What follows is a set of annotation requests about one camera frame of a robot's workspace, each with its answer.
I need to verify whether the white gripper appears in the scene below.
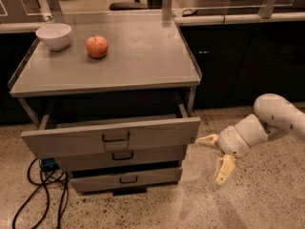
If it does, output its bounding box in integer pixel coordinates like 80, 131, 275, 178
195, 126, 250, 186

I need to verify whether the grey top drawer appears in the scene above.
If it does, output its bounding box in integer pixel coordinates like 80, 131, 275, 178
21, 105, 200, 158

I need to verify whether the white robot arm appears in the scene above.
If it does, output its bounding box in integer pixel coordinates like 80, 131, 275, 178
195, 94, 305, 186

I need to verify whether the grey middle drawer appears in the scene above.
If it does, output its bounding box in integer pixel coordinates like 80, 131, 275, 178
55, 145, 187, 172

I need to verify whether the grey drawer cabinet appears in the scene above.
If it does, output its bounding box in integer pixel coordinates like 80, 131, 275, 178
7, 10, 202, 197

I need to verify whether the dark counter cabinet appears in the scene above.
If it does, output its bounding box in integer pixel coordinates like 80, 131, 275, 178
180, 21, 305, 109

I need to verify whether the red apple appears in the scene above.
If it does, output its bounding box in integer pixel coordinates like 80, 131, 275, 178
86, 35, 108, 58

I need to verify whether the black office chair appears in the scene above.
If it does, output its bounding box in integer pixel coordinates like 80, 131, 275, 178
109, 0, 148, 10

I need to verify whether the blue power box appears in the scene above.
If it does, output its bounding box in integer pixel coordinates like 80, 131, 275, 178
39, 158, 58, 172

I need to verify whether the white ceramic bowl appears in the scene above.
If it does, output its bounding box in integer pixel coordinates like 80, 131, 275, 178
36, 23, 71, 51

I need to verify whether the black floor cable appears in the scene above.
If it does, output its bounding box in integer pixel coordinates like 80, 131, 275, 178
56, 172, 71, 229
11, 157, 65, 229

